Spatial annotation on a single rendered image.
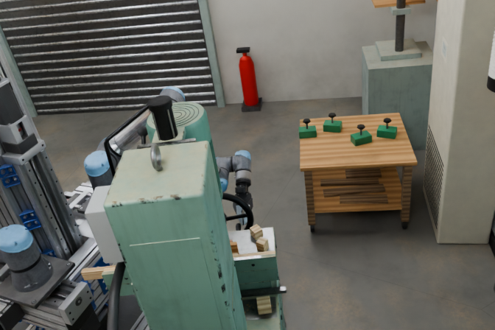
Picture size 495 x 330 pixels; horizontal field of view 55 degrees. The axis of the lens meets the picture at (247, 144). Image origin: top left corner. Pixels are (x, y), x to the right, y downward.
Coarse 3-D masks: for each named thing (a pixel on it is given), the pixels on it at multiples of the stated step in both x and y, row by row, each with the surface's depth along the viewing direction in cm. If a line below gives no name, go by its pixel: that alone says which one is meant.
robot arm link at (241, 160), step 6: (240, 150) 224; (234, 156) 224; (240, 156) 222; (246, 156) 222; (234, 162) 221; (240, 162) 221; (246, 162) 221; (234, 168) 222; (240, 168) 219; (246, 168) 219
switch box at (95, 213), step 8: (96, 192) 111; (104, 192) 111; (96, 200) 109; (104, 200) 108; (88, 208) 106; (96, 208) 106; (88, 216) 106; (96, 216) 106; (104, 216) 106; (88, 224) 107; (96, 224) 107; (104, 224) 107; (96, 232) 108; (104, 232) 108; (112, 232) 108; (96, 240) 109; (104, 240) 109; (112, 240) 110; (104, 248) 111; (112, 248) 111; (104, 256) 112; (112, 256) 112; (120, 256) 112
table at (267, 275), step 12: (264, 228) 178; (240, 240) 175; (252, 240) 174; (240, 252) 170; (252, 252) 169; (240, 276) 163; (252, 276) 163; (264, 276) 163; (276, 276) 163; (108, 288) 165; (132, 288) 165
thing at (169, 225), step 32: (128, 160) 114; (192, 160) 110; (128, 192) 103; (160, 192) 101; (192, 192) 100; (128, 224) 103; (160, 224) 103; (192, 224) 103; (224, 224) 127; (128, 256) 108; (160, 256) 108; (192, 256) 108; (224, 256) 119; (160, 288) 114; (192, 288) 114; (224, 288) 115; (160, 320) 120; (192, 320) 120; (224, 320) 121
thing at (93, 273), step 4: (88, 268) 167; (92, 268) 167; (96, 268) 167; (100, 268) 166; (104, 268) 166; (84, 272) 166; (88, 272) 166; (92, 272) 166; (96, 272) 166; (100, 272) 166; (84, 276) 167; (88, 276) 167; (92, 276) 167; (96, 276) 167; (100, 276) 167; (84, 280) 168
